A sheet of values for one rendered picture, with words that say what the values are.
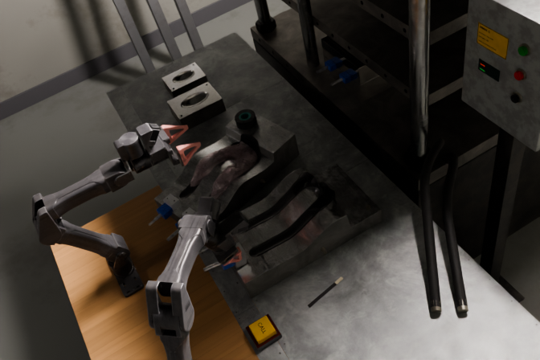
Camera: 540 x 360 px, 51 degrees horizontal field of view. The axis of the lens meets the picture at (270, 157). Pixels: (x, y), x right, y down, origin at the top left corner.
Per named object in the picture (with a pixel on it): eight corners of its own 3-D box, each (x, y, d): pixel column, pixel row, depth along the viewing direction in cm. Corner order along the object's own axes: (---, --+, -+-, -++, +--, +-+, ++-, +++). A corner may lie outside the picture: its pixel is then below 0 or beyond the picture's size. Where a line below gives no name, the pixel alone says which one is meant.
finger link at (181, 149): (190, 126, 170) (162, 140, 168) (200, 139, 165) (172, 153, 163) (196, 142, 175) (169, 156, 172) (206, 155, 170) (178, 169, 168)
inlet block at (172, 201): (155, 233, 197) (150, 223, 193) (147, 226, 199) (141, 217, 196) (183, 209, 202) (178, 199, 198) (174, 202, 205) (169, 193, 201)
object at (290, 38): (418, 191, 201) (418, 180, 196) (252, 37, 288) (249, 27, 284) (591, 89, 219) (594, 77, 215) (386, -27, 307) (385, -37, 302)
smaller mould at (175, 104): (184, 132, 235) (179, 120, 230) (171, 113, 245) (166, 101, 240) (226, 110, 240) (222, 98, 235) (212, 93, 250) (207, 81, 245)
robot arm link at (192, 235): (182, 209, 151) (138, 301, 128) (213, 210, 149) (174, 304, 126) (192, 240, 158) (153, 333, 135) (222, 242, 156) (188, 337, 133)
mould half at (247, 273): (251, 299, 175) (241, 276, 165) (216, 243, 192) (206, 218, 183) (382, 221, 186) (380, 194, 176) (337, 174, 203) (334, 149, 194)
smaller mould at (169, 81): (175, 102, 250) (171, 92, 246) (165, 87, 259) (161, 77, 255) (209, 85, 254) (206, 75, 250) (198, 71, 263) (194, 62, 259)
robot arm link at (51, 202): (116, 153, 167) (18, 202, 160) (126, 170, 161) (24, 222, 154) (131, 181, 176) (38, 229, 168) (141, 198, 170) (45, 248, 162)
